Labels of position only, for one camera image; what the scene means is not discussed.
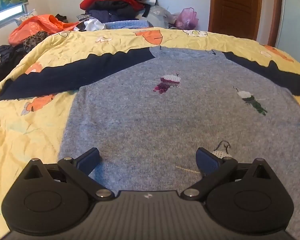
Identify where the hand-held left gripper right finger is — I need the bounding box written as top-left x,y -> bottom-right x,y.
181,147 -> 274,202

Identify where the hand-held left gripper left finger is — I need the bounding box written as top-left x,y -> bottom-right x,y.
22,147 -> 115,201

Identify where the grey sweater with navy sleeves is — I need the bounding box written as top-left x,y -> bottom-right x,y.
0,46 -> 300,230

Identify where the yellow printed blanket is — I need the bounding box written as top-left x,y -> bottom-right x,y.
0,27 -> 300,240

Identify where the leopard print cloth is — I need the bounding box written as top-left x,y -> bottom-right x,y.
22,31 -> 50,53

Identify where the dark patterned cloth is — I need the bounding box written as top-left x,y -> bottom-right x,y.
0,44 -> 28,90

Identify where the black and white cloth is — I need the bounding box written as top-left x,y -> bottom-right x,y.
76,14 -> 107,32

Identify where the light blue cloth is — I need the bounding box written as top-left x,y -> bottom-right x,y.
104,20 -> 152,30

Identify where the orange plastic bag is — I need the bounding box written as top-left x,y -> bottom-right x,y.
8,14 -> 80,46

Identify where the clear plastic bag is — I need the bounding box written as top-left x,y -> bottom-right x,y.
140,5 -> 177,29

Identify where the brown wooden door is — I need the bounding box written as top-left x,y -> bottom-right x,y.
208,0 -> 263,40

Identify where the white dotted cloth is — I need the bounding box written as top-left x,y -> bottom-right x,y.
15,9 -> 38,25

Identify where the window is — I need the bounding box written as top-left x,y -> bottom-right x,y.
0,4 -> 25,30

